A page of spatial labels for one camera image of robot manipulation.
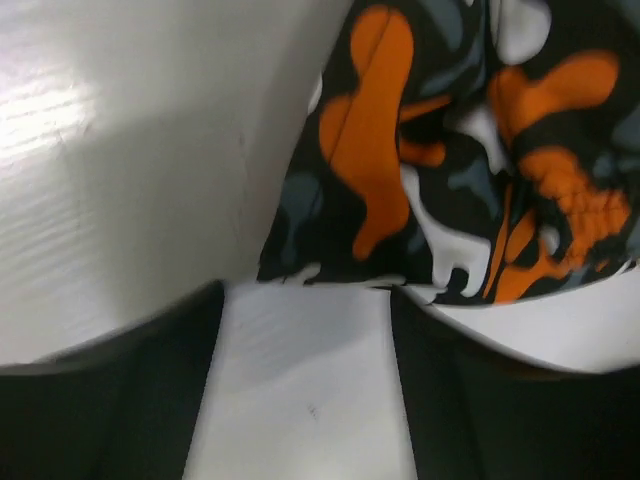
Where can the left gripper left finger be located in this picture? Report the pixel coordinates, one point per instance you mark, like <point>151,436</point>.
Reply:
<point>121,407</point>

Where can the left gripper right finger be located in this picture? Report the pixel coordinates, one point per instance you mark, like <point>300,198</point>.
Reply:
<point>475,413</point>

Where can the orange black camouflage shorts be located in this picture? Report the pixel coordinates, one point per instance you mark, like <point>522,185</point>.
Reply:
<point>488,150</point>

